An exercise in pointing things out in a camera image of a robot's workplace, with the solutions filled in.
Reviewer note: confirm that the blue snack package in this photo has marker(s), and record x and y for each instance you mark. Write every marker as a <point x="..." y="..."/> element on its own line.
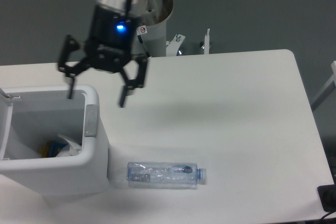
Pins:
<point x="51" y="149"/>

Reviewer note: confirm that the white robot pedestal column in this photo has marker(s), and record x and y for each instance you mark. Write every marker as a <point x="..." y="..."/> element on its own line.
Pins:
<point x="155" y="19"/>

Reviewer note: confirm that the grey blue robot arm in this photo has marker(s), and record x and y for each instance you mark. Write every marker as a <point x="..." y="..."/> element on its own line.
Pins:
<point x="72" y="60"/>

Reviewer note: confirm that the white plastic trash can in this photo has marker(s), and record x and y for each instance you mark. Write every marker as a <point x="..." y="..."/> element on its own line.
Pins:
<point x="33" y="116"/>

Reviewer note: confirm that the clear plastic water bottle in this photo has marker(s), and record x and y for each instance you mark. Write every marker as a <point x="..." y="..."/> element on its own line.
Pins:
<point x="165" y="175"/>

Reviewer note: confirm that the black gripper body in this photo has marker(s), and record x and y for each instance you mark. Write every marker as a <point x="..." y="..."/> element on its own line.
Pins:
<point x="111" y="36"/>

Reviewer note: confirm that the white frame at right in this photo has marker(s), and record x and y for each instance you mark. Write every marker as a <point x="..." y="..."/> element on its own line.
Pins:
<point x="325" y="90"/>

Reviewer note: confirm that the white paper wrapper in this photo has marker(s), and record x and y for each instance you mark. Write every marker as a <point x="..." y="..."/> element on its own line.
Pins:
<point x="72" y="148"/>

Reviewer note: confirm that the black device at edge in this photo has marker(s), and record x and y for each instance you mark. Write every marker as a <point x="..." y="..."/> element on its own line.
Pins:
<point x="327" y="197"/>

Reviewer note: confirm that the white metal base frame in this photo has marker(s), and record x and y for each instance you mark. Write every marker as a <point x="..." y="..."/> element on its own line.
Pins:
<point x="176" y="46"/>

